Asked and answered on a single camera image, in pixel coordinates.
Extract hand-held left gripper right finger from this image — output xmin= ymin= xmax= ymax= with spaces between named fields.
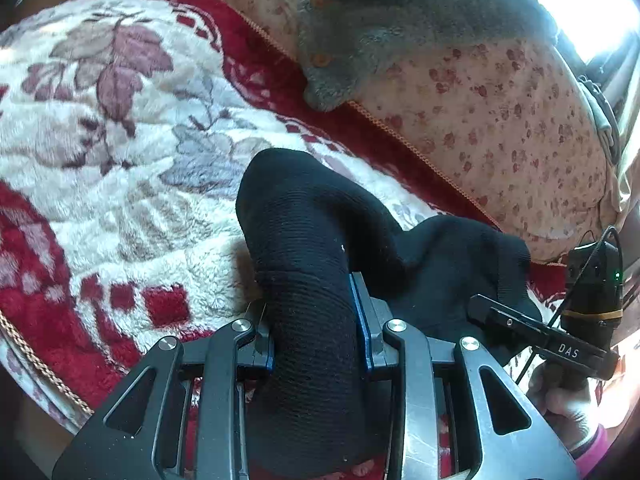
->
xmin=349 ymin=272 xmax=581 ymax=480

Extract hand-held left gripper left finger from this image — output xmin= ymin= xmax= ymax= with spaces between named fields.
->
xmin=52 ymin=302 xmax=277 ymax=480

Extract black pants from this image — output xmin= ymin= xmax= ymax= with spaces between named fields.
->
xmin=235 ymin=147 xmax=545 ymax=480

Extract person's right forearm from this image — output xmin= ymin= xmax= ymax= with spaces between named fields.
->
xmin=570 ymin=422 xmax=615 ymax=470

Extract person's right hand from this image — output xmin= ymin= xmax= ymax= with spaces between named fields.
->
xmin=526 ymin=362 xmax=603 ymax=457

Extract beige rose print cushion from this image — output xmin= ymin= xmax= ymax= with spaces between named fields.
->
xmin=160 ymin=0 xmax=622 ymax=265

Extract red and white floral blanket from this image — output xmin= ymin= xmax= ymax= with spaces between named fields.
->
xmin=0 ymin=0 xmax=573 ymax=436

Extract grey fuzzy buttoned garment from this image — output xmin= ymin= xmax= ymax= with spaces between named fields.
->
xmin=297 ymin=0 xmax=560 ymax=113

